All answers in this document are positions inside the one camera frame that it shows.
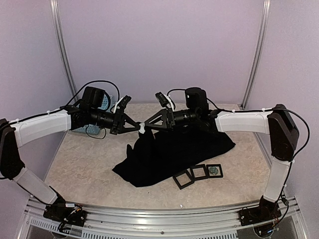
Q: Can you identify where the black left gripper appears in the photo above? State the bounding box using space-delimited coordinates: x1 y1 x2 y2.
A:
89 108 141 135

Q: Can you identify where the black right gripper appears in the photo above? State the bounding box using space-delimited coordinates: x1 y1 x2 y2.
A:
144 108 198 132

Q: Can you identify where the black garment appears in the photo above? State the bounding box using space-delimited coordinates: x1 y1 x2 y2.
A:
113 129 236 187

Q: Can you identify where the green round brooch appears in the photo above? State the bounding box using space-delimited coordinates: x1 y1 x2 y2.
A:
208 167 220 177

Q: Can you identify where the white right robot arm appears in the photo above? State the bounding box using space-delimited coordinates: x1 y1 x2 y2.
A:
142 104 299 221

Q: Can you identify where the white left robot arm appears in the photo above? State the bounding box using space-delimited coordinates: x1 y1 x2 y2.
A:
0 106 140 222

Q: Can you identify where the light blue plastic basket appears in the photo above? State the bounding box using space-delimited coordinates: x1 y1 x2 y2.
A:
72 93 115 136

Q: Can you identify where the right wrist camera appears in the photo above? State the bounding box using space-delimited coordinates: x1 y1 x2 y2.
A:
155 87 209 113

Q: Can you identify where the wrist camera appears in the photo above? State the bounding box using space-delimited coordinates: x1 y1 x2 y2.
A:
81 86 132 113
155 87 209 113

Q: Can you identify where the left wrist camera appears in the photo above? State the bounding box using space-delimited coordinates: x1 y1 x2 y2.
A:
81 86 132 113

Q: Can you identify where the middle black square frame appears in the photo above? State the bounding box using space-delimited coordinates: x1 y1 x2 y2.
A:
190 164 208 181

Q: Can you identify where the black square frame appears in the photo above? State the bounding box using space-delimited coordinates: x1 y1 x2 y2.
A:
172 170 195 190
206 164 223 178
190 164 208 181

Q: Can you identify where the left black square frame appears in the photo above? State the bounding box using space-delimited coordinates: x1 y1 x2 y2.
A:
172 170 195 190

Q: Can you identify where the right black square frame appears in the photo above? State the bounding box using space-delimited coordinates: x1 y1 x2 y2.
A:
206 164 223 178

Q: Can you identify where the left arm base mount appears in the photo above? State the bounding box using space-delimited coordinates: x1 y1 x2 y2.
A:
43 193 87 233

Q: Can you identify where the front aluminium rail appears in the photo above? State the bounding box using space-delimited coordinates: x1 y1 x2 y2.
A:
17 197 308 239

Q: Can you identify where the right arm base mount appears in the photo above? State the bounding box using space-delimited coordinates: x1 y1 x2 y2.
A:
238 196 289 226

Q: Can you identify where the right aluminium corner post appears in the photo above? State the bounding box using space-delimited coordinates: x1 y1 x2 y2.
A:
240 0 271 109

